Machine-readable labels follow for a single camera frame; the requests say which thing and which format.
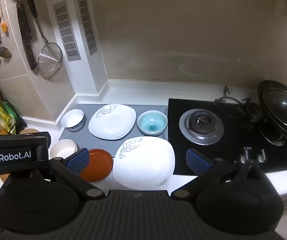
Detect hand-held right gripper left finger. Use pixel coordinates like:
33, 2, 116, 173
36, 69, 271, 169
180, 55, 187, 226
42, 147, 106, 200

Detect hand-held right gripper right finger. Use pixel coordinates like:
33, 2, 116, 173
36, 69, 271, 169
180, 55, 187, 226
171, 148, 245, 200

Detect orange plate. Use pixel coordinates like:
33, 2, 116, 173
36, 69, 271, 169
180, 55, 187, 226
79, 148, 114, 183

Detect cream bowl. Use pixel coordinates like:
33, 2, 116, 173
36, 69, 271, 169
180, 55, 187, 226
50, 139, 78, 160

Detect white bowl with blue pattern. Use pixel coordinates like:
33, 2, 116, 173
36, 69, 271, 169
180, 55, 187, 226
61, 109, 85, 132

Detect white floral plate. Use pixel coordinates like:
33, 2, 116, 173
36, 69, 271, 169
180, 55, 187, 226
113, 136, 176, 190
88, 104, 137, 140

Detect teal bowl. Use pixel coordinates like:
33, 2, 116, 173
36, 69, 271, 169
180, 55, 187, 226
137, 110, 168, 137

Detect black glass gas stove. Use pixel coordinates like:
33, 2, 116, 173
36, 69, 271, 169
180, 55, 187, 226
168, 98, 287, 176

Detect grey mat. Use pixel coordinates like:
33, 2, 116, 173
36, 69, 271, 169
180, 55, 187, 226
59, 103, 169, 157

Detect round steel gas burner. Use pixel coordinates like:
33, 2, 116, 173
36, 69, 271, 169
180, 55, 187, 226
179, 109, 224, 146

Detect wooden cutting board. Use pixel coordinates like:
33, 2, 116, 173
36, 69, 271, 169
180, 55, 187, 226
20, 128, 40, 136

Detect stove knob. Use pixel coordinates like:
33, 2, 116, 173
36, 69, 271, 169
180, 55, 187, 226
241, 147, 252, 164
257, 149, 267, 163

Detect colourful plastic bags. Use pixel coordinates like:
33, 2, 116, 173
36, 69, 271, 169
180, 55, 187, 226
0, 99, 21, 135

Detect black pan support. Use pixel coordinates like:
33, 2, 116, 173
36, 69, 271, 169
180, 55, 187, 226
214, 85, 251, 119

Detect small black pot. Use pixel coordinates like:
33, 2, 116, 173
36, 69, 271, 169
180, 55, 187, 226
246, 102, 262, 123

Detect black wok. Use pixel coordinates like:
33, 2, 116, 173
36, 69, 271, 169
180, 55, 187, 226
257, 80, 287, 139

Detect glass wok lid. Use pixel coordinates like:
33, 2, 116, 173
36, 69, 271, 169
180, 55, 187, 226
261, 86, 287, 130

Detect metal mesh strainer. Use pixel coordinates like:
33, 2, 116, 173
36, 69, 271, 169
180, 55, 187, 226
27, 0, 63, 78

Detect metal ladle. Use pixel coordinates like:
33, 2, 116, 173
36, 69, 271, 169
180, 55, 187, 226
0, 5, 12, 58

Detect black cleaver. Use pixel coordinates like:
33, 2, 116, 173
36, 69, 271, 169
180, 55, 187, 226
16, 0, 38, 71

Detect grey wall vent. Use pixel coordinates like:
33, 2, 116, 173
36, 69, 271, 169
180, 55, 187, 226
53, 1, 81, 62

